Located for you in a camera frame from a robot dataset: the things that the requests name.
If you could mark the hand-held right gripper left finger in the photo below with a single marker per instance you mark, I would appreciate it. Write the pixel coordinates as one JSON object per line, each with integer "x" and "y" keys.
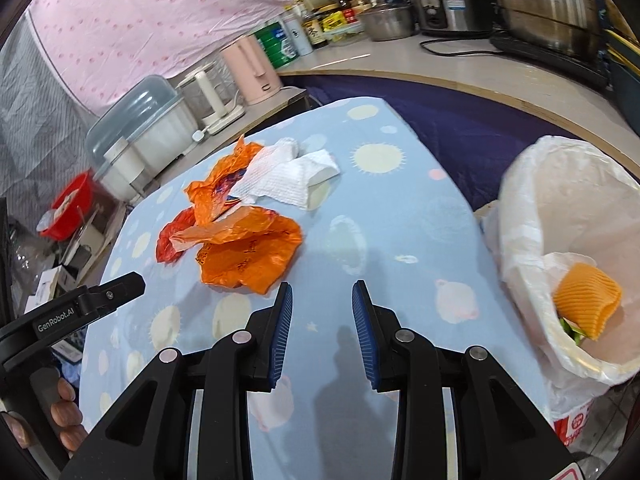
{"x": 282, "y": 330}

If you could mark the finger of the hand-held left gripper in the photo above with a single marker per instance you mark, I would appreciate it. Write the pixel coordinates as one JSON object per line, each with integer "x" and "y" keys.
{"x": 117, "y": 287}

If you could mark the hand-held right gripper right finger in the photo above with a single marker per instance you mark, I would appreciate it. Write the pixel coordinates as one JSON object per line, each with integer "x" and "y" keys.
{"x": 365, "y": 335}

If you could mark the red plastic bag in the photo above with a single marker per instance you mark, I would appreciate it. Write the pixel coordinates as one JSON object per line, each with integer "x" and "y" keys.
{"x": 167, "y": 245}

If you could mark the orange plastic bag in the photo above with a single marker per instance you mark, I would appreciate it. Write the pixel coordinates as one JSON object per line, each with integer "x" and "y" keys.
{"x": 245, "y": 255}

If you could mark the white paper towel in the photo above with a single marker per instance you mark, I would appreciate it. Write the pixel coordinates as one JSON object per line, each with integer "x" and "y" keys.
{"x": 280, "y": 175}

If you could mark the green cardboard box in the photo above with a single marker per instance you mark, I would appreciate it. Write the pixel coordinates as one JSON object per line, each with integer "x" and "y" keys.
{"x": 575, "y": 332}

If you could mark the orange knitted cloth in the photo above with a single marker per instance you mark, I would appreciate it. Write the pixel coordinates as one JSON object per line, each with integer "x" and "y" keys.
{"x": 587, "y": 300}

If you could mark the bin with white liner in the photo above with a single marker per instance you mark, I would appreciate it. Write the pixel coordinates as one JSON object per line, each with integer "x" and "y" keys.
{"x": 550, "y": 200}

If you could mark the person's left hand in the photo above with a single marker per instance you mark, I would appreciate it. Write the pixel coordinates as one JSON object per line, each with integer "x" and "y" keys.
{"x": 67, "y": 415}

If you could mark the red plastic basin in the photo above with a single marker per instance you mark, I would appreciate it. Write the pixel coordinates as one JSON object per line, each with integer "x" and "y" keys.
{"x": 75, "y": 200}

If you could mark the blue dotted tablecloth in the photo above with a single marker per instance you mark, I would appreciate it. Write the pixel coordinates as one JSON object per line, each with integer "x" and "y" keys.
{"x": 400, "y": 220}

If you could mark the white power plug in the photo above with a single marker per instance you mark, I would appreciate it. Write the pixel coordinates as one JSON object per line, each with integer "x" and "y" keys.
{"x": 199, "y": 136}

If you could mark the white dish rack with cover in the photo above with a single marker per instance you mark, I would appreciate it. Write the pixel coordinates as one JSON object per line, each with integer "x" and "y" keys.
{"x": 155, "y": 115}

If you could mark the grey striped cloth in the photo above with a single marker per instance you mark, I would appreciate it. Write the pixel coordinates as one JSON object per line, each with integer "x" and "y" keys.
{"x": 35, "y": 125}

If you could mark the glass electric kettle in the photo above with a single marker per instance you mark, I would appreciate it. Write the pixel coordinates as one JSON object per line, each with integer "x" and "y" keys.
{"x": 207, "y": 95}

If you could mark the dark purple cloth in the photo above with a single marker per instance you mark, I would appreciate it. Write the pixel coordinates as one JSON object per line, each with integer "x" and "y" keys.
{"x": 450, "y": 105}

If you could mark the pink electric kettle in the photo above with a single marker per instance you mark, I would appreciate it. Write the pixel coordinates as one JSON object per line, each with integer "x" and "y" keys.
{"x": 250, "y": 67}

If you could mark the pink dotted cloth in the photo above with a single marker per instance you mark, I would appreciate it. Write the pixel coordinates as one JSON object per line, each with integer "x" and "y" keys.
{"x": 150, "y": 25}

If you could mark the green tin can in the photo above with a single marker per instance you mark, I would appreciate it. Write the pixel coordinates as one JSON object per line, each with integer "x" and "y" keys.
{"x": 275, "y": 42}

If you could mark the white seasoning bottle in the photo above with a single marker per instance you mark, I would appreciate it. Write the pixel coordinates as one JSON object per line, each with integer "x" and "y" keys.
{"x": 298, "y": 35}

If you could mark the dark soy sauce bottle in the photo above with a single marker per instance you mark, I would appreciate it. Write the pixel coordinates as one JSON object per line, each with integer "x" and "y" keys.
{"x": 315, "y": 32}

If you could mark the steel bowl with lid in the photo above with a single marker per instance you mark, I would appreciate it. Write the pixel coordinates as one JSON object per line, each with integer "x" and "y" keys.
{"x": 387, "y": 22}

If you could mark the black induction cooker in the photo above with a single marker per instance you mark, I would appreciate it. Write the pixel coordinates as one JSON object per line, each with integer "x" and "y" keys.
{"x": 560, "y": 62}

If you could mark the dark blue tray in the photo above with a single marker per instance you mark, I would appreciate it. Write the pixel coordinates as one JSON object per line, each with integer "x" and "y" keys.
{"x": 627, "y": 95}

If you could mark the large steel steamer pot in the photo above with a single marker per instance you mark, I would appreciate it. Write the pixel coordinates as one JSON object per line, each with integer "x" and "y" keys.
{"x": 545, "y": 5}

